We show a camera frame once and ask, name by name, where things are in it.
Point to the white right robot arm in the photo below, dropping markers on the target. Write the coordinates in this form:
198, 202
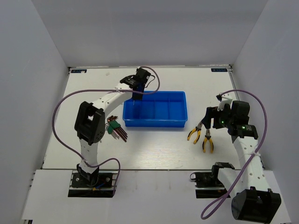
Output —
252, 198

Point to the yellow black long-nose pliers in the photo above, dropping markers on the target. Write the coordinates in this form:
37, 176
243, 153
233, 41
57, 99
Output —
196, 130

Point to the blue plastic divided bin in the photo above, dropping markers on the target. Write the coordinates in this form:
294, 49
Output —
161, 109

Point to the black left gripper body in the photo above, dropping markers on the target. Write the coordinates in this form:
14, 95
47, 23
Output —
138, 97

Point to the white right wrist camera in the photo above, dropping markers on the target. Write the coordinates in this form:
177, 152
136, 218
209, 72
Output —
224, 98

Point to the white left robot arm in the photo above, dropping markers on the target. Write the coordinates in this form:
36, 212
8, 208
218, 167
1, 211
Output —
90, 123

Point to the blue label sticker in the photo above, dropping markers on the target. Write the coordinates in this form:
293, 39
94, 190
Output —
219, 70
79, 71

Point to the blue label sticker left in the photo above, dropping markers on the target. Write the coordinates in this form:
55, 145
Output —
79, 71

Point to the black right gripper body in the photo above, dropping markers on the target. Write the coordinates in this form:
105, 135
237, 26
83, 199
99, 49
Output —
221, 118

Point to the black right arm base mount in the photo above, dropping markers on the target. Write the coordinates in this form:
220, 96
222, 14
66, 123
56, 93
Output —
206, 187

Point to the yellow black short pliers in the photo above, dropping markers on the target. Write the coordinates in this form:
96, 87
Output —
206, 140

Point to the blue label sticker right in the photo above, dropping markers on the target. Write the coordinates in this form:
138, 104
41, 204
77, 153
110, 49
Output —
219, 70

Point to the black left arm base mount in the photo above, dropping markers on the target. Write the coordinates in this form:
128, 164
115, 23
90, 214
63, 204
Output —
102, 187

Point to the green hex key set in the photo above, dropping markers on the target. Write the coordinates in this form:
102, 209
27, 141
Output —
114, 129

